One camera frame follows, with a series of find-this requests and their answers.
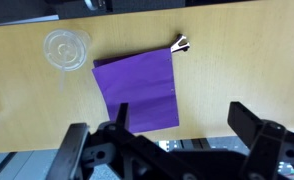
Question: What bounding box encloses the purple cloth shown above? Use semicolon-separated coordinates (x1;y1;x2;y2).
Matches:
91;48;180;134

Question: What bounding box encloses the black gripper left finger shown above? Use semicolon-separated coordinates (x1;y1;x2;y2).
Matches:
46;102;175;180

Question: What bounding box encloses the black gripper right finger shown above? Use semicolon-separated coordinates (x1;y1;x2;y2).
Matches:
227;101;294;180

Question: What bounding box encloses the black binder clip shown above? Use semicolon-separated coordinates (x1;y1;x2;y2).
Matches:
169;33;191;54

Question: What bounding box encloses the clear plastic cup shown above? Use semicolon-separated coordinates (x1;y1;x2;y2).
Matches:
42;28;92;73

